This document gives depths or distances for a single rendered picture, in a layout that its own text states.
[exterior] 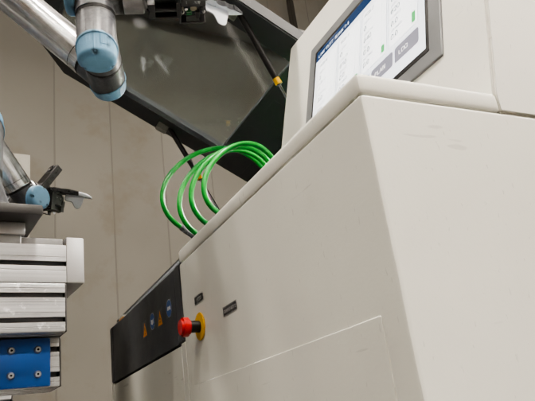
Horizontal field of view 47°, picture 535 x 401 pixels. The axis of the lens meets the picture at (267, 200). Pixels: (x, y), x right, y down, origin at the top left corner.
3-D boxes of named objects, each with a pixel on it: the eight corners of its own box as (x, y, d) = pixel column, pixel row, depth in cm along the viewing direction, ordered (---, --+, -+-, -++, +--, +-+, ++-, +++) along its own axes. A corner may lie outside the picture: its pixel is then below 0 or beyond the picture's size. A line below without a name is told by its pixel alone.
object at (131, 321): (115, 382, 178) (112, 327, 184) (130, 380, 180) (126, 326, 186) (178, 344, 127) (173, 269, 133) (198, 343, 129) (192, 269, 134)
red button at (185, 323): (177, 344, 115) (174, 316, 117) (197, 342, 117) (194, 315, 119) (185, 339, 111) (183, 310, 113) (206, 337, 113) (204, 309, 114)
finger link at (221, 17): (236, 37, 132) (200, 20, 126) (232, 17, 134) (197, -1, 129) (244, 29, 130) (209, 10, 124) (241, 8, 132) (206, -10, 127)
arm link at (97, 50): (123, 83, 123) (121, 36, 127) (115, 50, 112) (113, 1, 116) (83, 85, 122) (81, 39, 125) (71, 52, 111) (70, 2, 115)
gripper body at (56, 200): (51, 216, 214) (21, 208, 204) (52, 192, 216) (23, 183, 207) (65, 212, 210) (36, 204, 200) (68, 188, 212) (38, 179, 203)
